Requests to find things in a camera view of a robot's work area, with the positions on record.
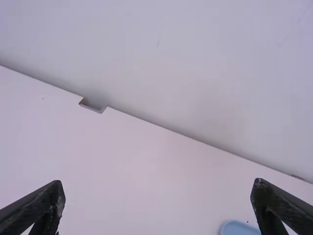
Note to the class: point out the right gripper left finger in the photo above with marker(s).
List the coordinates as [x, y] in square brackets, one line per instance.
[36, 208]

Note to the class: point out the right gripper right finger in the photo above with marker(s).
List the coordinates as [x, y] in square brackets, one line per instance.
[274, 208]

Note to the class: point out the blue mat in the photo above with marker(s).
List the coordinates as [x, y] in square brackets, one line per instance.
[238, 228]

